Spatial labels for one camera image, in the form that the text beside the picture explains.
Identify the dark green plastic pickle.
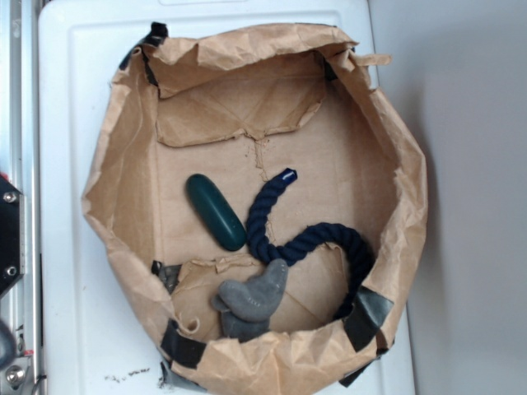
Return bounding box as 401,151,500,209
185,174,246,252

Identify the navy blue rope toy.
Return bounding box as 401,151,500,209
246,168,374,319

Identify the grey plush elephant toy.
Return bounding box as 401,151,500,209
212,258,289,342

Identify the brown paper-lined bin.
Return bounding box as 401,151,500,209
82,23,428,394

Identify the aluminium frame rail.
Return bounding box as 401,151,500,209
1,1,47,394

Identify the black metal bracket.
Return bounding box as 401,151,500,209
0,172,25,298

